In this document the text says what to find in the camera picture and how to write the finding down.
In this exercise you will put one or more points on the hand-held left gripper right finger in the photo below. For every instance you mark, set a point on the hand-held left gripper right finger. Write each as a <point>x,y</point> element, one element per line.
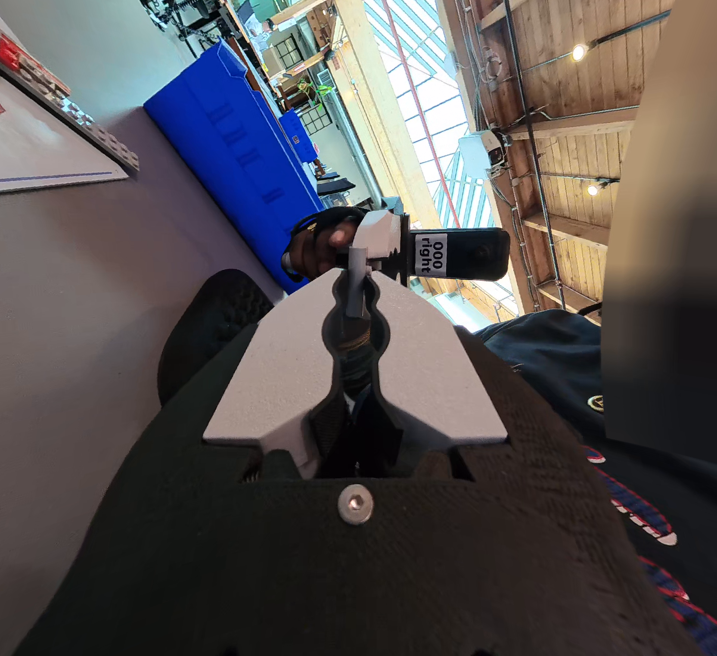
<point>437,381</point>

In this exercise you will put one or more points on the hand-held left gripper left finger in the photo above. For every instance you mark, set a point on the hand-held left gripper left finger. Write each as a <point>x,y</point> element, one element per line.
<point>269,376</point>

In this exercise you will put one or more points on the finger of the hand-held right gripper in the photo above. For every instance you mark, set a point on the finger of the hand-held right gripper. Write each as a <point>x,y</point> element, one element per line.
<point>378,233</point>

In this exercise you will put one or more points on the small grey lego brick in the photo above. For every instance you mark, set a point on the small grey lego brick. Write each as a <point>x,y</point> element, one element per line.
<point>355,289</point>

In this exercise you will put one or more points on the large blue plastic bin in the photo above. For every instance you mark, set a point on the large blue plastic bin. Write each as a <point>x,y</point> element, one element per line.
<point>235,152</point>

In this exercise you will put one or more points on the grey and red lego build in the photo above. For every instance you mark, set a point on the grey and red lego build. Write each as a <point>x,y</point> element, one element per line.
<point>120,149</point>

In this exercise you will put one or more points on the small blue plastic bin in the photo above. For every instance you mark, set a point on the small blue plastic bin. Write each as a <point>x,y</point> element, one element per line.
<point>294,132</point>

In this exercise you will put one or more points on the person's right hand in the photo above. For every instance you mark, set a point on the person's right hand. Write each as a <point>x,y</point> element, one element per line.
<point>316,255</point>

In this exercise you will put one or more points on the person's dark jacket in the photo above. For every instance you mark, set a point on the person's dark jacket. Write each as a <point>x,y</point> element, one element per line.
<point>560,365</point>

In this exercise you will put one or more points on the ceiling spot lamp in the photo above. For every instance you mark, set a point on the ceiling spot lamp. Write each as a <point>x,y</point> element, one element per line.
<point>580,53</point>
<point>592,189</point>

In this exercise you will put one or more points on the skylight window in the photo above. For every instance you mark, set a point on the skylight window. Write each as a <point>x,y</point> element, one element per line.
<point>425,96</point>

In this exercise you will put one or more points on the hanging green plant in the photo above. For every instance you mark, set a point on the hanging green plant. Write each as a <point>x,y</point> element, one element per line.
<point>313,89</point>

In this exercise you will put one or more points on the open instruction booklet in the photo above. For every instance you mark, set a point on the open instruction booklet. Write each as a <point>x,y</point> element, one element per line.
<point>45,146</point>

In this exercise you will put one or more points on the silver ventilation duct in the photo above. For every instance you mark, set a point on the silver ventilation duct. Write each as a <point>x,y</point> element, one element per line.
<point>355,152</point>

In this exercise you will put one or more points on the white security camera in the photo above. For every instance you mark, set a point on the white security camera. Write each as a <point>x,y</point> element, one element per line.
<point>481,149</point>

